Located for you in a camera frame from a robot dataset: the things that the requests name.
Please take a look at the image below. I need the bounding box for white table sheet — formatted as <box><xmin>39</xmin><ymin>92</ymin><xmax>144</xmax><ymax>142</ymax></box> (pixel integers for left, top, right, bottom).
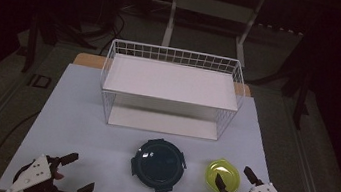
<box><xmin>0</xmin><ymin>55</ymin><xmax>297</xmax><ymax>192</ymax></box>

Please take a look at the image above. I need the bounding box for white metal desk frame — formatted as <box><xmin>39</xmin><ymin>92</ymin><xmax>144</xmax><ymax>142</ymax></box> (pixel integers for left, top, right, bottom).
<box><xmin>143</xmin><ymin>0</ymin><xmax>308</xmax><ymax>76</ymax></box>

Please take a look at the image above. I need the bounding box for wooden table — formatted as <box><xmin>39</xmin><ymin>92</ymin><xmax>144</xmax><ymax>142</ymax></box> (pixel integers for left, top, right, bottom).
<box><xmin>71</xmin><ymin>51</ymin><xmax>255</xmax><ymax>97</ymax></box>

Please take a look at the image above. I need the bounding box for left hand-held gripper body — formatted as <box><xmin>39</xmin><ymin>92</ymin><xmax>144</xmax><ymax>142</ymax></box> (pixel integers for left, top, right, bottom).
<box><xmin>6</xmin><ymin>150</ymin><xmax>83</xmax><ymax>192</ymax></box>

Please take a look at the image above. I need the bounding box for white wire shelf rack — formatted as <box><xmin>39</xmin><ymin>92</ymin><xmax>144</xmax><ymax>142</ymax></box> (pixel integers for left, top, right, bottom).
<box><xmin>93</xmin><ymin>36</ymin><xmax>252</xmax><ymax>145</ymax></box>

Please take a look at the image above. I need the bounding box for bundle of black cables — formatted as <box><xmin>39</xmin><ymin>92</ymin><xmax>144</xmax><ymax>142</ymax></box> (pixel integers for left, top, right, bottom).
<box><xmin>75</xmin><ymin>4</ymin><xmax>128</xmax><ymax>59</ymax></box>

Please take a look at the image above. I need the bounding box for dark blue lidded glass container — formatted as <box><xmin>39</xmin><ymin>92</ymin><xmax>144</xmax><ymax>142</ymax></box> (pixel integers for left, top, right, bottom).
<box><xmin>126</xmin><ymin>134</ymin><xmax>191</xmax><ymax>192</ymax></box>

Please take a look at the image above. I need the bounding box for person's left hand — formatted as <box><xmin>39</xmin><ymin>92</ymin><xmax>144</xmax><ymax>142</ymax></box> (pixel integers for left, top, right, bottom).
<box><xmin>53</xmin><ymin>169</ymin><xmax>66</xmax><ymax>182</ymax></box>

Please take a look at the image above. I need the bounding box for black floor socket frame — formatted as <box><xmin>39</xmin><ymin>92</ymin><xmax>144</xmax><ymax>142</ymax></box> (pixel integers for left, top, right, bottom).
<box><xmin>26</xmin><ymin>72</ymin><xmax>53</xmax><ymax>90</ymax></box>

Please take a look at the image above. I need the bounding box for green plastic bowl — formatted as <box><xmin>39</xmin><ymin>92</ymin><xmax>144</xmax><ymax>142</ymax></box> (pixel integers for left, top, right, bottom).
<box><xmin>201</xmin><ymin>156</ymin><xmax>244</xmax><ymax>192</ymax></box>

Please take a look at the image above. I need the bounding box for black stand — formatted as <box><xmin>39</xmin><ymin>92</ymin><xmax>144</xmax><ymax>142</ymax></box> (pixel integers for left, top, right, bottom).
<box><xmin>20</xmin><ymin>10</ymin><xmax>62</xmax><ymax>77</ymax></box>
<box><xmin>274</xmin><ymin>31</ymin><xmax>322</xmax><ymax>132</ymax></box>

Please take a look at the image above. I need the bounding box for black floor cable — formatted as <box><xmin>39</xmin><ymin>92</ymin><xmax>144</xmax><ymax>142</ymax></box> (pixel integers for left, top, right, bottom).
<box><xmin>0</xmin><ymin>104</ymin><xmax>42</xmax><ymax>192</ymax></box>

